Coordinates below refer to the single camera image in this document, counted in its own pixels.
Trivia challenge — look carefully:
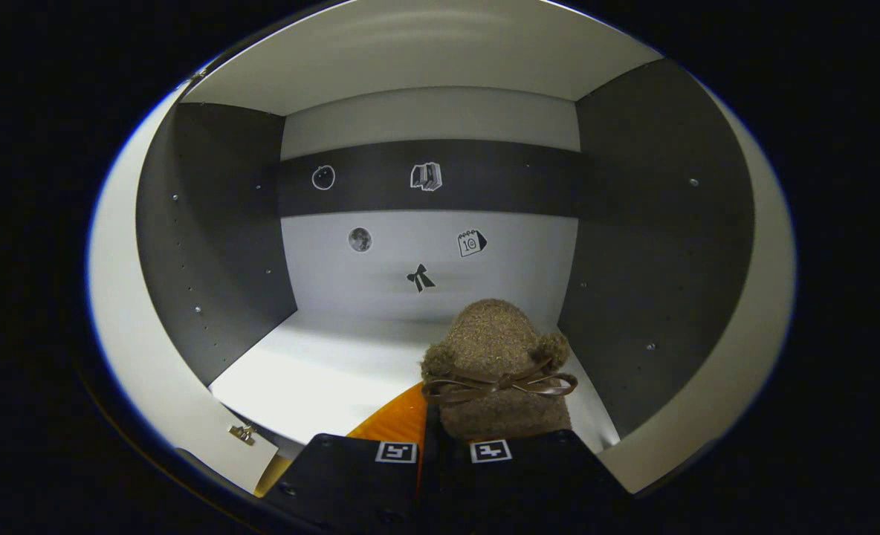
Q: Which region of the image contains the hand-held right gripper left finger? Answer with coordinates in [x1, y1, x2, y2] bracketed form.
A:
[260, 381, 430, 535]

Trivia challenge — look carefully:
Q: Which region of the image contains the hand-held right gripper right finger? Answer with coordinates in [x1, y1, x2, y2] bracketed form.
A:
[418, 429, 635, 535]

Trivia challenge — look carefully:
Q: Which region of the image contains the brown fuzzy shoe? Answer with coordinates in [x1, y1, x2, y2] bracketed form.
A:
[420, 299, 579, 444]

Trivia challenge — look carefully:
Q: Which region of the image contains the grey shoe cabinet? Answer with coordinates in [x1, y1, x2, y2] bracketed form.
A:
[137, 0, 755, 454]

